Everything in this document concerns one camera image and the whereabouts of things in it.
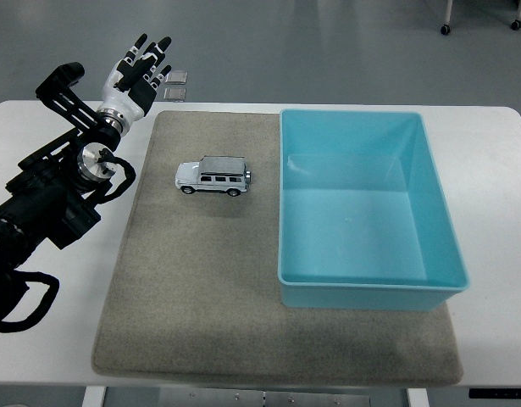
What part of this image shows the grey metal plate with screws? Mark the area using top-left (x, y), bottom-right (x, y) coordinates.
top-left (158, 386), bottom-right (371, 407)

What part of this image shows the white toy car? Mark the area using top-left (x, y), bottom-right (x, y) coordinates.
top-left (175, 155), bottom-right (252, 198)

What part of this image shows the blue plastic box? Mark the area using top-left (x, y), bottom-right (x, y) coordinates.
top-left (277, 108), bottom-right (470, 311)

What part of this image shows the grey-brown table mat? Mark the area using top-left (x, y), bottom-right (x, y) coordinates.
top-left (91, 110), bottom-right (464, 387)

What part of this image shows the black table control panel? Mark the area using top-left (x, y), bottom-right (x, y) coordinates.
top-left (468, 387), bottom-right (521, 400)

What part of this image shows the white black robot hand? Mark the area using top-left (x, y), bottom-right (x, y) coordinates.
top-left (99, 33), bottom-right (173, 121)

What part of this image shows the white table leg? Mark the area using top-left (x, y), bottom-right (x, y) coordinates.
top-left (81, 386), bottom-right (107, 407)
top-left (407, 387), bottom-right (430, 407)

